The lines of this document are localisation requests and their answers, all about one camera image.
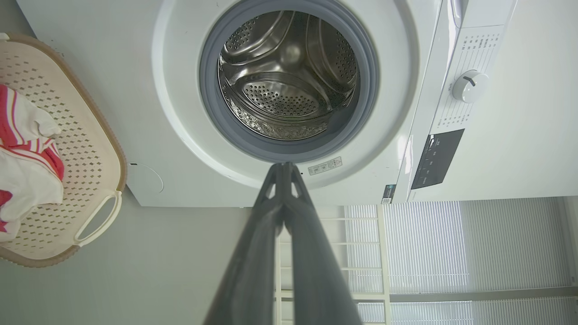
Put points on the white window blinds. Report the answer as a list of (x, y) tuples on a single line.
[(429, 248)]

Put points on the red and white jersey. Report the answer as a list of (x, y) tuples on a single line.
[(27, 180)]

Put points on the cream perforated laundry basket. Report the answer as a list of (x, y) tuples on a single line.
[(86, 135)]

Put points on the white front-load washing machine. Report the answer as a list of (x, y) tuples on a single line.
[(113, 67)]

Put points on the white round control knob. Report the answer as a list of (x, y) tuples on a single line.
[(469, 86)]

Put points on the stainless steel washer drum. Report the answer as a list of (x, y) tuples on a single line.
[(280, 90)]

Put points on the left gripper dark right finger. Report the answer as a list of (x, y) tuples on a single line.
[(316, 271)]

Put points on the black washer display panel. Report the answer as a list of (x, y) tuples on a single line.
[(435, 160)]

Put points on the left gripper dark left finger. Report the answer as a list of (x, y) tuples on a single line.
[(253, 271)]

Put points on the round white filter cover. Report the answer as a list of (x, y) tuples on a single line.
[(146, 180)]

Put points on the white caution triangle sticker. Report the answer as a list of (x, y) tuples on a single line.
[(325, 166)]

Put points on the white shelf rack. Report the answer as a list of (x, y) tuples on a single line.
[(383, 253)]

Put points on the small black label sticker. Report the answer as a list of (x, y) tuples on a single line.
[(388, 194)]

